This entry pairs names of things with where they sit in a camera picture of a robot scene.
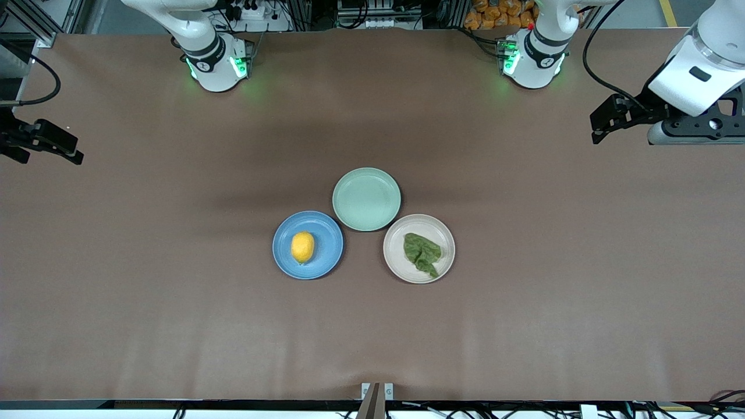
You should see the yellow lemon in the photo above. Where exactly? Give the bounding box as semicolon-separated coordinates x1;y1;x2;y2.
290;231;315;265

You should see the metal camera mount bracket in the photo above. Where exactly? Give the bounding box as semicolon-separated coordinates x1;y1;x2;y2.
356;382;395;419

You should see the green lettuce leaf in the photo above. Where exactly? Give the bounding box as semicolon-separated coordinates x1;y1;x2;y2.
403;233;443;279

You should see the bag of orange items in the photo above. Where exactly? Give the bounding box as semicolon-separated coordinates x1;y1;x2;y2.
464;0;539;31

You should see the white power strip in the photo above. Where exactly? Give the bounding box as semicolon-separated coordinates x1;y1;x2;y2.
224;0;275;22

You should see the blue plate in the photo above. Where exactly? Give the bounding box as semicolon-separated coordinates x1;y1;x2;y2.
272;210;345;280

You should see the black base cable bundle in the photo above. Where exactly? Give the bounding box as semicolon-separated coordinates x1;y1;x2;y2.
464;26;508;60

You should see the mint green plate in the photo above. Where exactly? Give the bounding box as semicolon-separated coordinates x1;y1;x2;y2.
332;167;402;232

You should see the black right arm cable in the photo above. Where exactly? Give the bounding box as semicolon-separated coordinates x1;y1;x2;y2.
0;36;62;107

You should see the beige plate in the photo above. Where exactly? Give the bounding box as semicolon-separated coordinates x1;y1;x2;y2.
382;214;456;285

